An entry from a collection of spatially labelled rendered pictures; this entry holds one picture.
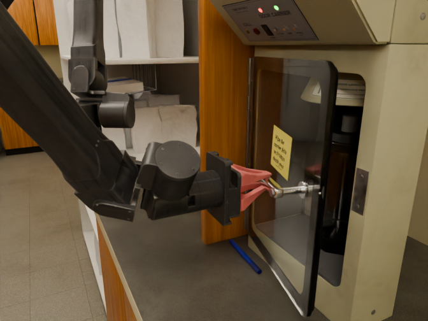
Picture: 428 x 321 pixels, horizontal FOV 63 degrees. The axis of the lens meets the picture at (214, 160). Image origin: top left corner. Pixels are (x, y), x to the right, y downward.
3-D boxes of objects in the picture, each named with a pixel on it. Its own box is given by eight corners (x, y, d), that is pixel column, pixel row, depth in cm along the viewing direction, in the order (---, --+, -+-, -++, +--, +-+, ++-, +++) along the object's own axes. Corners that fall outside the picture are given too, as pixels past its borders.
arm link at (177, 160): (108, 164, 53) (92, 213, 48) (113, 112, 44) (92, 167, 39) (185, 181, 55) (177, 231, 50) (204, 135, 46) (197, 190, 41)
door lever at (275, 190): (281, 179, 62) (282, 164, 61) (307, 200, 53) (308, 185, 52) (252, 181, 60) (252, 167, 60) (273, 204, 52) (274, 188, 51)
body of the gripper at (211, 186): (236, 160, 50) (188, 168, 47) (235, 225, 54) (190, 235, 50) (216, 149, 56) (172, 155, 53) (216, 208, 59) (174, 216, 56)
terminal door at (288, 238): (248, 230, 84) (255, 55, 72) (311, 322, 56) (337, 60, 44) (245, 230, 84) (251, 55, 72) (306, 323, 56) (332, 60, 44)
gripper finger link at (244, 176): (283, 166, 54) (228, 175, 50) (279, 208, 56) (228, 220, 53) (258, 155, 60) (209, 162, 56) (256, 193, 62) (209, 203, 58)
